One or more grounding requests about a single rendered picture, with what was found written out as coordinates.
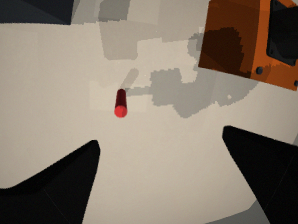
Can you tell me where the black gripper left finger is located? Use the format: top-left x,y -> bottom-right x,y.
0,140 -> 101,224

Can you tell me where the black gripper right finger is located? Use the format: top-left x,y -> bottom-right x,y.
222,125 -> 298,224

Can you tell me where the dark red peg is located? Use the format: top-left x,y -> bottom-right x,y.
114,88 -> 128,119

